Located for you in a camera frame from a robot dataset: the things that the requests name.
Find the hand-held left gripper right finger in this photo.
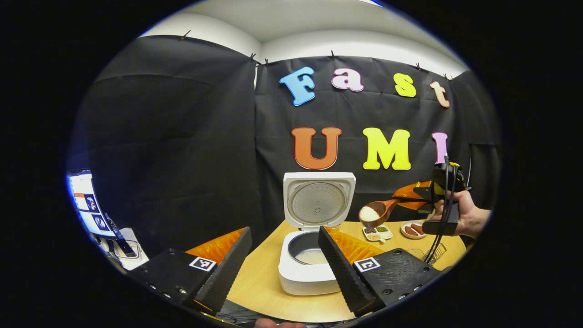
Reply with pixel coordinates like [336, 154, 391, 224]
[317, 225, 441, 318]

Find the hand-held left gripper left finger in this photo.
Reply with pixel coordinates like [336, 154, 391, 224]
[128, 227, 252, 315]

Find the brown wooden spoon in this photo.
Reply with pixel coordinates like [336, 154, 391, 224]
[358, 198, 402, 229]

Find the white rice cooker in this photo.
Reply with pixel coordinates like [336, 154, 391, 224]
[278, 172, 357, 296]

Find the metal chopstick holder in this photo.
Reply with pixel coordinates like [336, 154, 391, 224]
[421, 243, 448, 266]

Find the round white plate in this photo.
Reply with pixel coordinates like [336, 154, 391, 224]
[401, 220, 429, 240]

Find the white sectioned grain dish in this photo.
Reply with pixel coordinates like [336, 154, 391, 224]
[363, 225, 393, 242]

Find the black phone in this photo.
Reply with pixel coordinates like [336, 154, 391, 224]
[104, 212, 137, 258]

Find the black backdrop cloth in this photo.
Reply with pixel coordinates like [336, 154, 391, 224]
[68, 36, 501, 258]

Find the computer monitor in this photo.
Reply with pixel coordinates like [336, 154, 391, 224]
[67, 169, 117, 240]

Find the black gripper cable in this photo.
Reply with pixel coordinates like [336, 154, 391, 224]
[426, 155, 472, 266]

